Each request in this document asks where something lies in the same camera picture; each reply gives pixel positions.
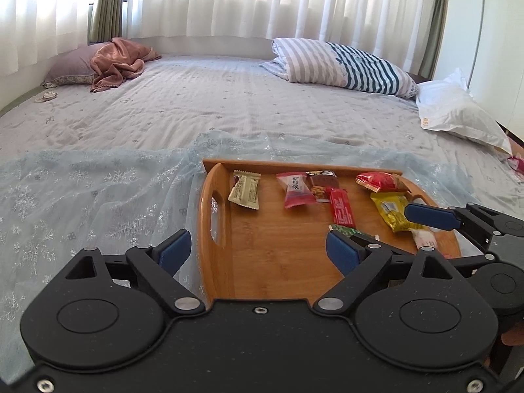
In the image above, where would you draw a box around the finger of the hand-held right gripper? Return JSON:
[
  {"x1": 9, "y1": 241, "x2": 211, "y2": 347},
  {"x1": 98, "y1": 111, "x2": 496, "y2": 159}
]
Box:
[
  {"x1": 438, "y1": 251, "x2": 497, "y2": 274},
  {"x1": 404, "y1": 202, "x2": 499, "y2": 241}
]

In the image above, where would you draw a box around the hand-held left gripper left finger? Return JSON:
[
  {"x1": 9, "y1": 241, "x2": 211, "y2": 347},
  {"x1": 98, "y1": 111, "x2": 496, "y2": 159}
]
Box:
[{"x1": 65, "y1": 229, "x2": 206, "y2": 318}]

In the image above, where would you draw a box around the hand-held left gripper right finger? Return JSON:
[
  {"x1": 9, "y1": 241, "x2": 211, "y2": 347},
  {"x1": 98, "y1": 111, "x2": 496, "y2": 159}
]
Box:
[{"x1": 312, "y1": 230, "x2": 472, "y2": 317}]

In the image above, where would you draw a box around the clear white rice cracker packet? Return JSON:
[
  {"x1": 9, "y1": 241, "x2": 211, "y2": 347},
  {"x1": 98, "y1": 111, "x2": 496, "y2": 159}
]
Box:
[{"x1": 410, "y1": 228, "x2": 439, "y2": 254}]

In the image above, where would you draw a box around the green candy packet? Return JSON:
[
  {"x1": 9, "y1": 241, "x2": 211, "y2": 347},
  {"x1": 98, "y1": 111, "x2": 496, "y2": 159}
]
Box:
[{"x1": 328, "y1": 223, "x2": 379, "y2": 246}]

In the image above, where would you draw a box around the yellow snack packet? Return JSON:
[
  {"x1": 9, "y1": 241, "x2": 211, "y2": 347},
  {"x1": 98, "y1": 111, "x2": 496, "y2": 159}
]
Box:
[{"x1": 369, "y1": 191, "x2": 428, "y2": 234}]

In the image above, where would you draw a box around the bright red long snack packet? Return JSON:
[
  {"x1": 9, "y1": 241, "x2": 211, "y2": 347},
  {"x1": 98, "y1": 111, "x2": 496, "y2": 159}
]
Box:
[{"x1": 328, "y1": 187, "x2": 358, "y2": 229}]

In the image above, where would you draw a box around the red peanut packet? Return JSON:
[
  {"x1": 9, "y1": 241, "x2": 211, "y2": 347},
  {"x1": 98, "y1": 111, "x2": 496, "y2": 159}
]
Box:
[{"x1": 354, "y1": 171, "x2": 411, "y2": 194}]

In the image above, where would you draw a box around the brown seeds packet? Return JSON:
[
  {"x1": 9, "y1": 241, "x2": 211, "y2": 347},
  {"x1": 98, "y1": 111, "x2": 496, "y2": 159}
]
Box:
[{"x1": 306, "y1": 170, "x2": 340, "y2": 204}]

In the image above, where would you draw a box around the wooden serving tray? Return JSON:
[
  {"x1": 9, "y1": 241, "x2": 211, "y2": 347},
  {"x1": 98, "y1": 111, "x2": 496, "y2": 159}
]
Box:
[{"x1": 198, "y1": 158, "x2": 461, "y2": 308}]

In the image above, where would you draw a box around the pink cake packet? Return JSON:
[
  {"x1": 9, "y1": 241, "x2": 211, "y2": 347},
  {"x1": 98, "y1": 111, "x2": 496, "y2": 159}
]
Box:
[{"x1": 275, "y1": 172, "x2": 318, "y2": 209}]

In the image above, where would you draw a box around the gold snack packet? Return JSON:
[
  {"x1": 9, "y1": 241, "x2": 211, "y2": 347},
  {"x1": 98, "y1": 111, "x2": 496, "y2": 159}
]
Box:
[{"x1": 227, "y1": 170, "x2": 263, "y2": 210}]

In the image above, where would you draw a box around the white pillow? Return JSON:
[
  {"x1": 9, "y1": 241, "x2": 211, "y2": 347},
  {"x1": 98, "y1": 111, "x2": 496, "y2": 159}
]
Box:
[{"x1": 415, "y1": 67, "x2": 513, "y2": 153}]

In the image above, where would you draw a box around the sheer snowflake cloth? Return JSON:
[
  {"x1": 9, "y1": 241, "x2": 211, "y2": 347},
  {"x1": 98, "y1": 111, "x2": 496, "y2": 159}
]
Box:
[{"x1": 0, "y1": 129, "x2": 477, "y2": 377}]

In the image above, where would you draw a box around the grey quilted bed sheet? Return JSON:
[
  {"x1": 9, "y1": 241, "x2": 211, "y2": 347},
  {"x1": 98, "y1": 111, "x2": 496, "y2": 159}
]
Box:
[{"x1": 0, "y1": 53, "x2": 524, "y2": 197}]

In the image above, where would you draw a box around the striped folded quilt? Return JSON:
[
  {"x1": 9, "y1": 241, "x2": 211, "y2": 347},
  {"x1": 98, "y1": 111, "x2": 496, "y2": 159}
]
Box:
[{"x1": 259, "y1": 38, "x2": 419, "y2": 100}]

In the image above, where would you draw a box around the grey-green curtain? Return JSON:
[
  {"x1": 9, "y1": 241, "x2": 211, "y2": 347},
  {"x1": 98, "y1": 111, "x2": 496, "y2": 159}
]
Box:
[
  {"x1": 87, "y1": 0, "x2": 128, "y2": 47},
  {"x1": 421, "y1": 0, "x2": 450, "y2": 79}
]

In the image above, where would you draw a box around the white wardrobe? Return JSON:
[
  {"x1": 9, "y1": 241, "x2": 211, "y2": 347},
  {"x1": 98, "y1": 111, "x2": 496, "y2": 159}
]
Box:
[{"x1": 433, "y1": 0, "x2": 524, "y2": 134}]

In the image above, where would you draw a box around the pink crumpled cloth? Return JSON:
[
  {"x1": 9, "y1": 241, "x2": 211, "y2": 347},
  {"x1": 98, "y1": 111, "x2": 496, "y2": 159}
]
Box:
[{"x1": 89, "y1": 37, "x2": 163, "y2": 93}]

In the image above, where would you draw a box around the purple pillow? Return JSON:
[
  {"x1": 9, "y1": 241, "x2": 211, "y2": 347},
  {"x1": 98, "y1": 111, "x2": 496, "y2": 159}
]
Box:
[{"x1": 41, "y1": 43, "x2": 108, "y2": 89}]

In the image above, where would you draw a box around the white sheer curtain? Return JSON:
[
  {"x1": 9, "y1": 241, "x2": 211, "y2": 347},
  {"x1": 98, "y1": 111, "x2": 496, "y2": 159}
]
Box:
[{"x1": 0, "y1": 0, "x2": 447, "y2": 78}]

